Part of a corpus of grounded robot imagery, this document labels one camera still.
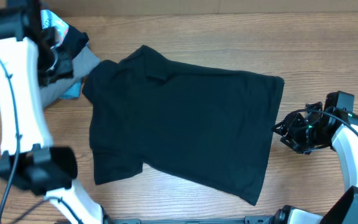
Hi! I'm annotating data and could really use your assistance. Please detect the black polo shirt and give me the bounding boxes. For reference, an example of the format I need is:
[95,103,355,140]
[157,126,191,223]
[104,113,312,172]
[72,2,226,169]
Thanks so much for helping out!
[83,45,285,205]

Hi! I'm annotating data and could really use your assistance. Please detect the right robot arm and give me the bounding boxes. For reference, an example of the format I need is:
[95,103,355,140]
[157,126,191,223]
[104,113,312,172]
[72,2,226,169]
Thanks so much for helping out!
[266,91,358,223]

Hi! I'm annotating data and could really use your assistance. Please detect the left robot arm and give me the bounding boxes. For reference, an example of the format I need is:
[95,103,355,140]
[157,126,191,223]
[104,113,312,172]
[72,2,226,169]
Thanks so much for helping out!
[0,1,111,223]

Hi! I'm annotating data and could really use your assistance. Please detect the black folded shirt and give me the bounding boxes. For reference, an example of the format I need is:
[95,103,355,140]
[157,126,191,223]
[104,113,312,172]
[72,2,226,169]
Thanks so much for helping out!
[57,25,89,59]

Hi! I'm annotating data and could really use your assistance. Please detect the grey folded shirt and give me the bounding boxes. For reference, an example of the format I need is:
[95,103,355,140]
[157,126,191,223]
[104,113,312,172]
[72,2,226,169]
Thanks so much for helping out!
[40,46,101,108]

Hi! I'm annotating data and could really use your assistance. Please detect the light blue printed folded shirt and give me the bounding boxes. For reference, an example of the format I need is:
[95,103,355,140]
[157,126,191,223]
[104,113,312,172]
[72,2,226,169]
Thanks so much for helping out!
[40,9,69,47]

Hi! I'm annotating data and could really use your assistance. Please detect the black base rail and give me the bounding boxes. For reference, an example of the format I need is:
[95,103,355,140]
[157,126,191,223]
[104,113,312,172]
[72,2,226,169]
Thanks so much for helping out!
[111,215,273,224]

